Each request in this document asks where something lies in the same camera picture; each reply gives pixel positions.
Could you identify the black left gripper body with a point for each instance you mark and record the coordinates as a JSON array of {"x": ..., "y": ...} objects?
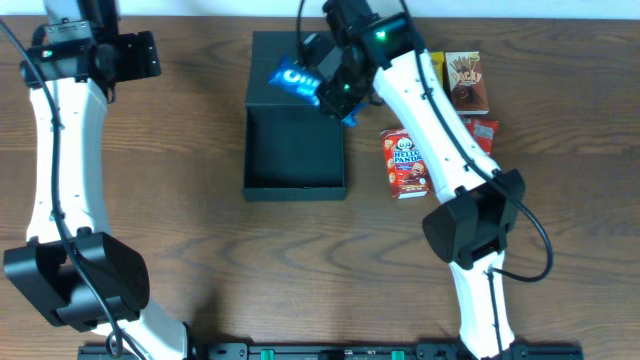
[{"x": 147, "y": 54}]

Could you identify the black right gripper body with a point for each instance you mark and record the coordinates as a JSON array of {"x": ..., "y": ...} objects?
[{"x": 329, "y": 80}]

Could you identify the blue Oreo packet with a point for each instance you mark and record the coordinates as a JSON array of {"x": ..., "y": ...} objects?
[{"x": 305, "y": 84}]

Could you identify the yellow snack bag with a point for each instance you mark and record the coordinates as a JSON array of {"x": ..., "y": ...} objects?
[{"x": 437, "y": 60}]

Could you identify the dark green box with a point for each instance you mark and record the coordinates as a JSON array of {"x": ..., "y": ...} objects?
[{"x": 292, "y": 151}]

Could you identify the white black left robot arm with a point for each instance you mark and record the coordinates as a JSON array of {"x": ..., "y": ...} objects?
[{"x": 72, "y": 269}]

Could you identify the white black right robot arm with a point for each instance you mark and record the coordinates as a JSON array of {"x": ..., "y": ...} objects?
[{"x": 468, "y": 230}]

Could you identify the red Hello Panda box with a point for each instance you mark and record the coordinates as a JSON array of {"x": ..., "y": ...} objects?
[{"x": 407, "y": 172}]

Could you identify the brown Pocky box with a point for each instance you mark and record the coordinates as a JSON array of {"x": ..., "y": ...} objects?
[{"x": 466, "y": 82}]

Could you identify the red snack bag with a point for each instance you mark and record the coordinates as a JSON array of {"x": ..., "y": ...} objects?
[{"x": 483, "y": 131}]

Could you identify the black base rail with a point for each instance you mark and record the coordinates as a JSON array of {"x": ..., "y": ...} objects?
[{"x": 424, "y": 351}]

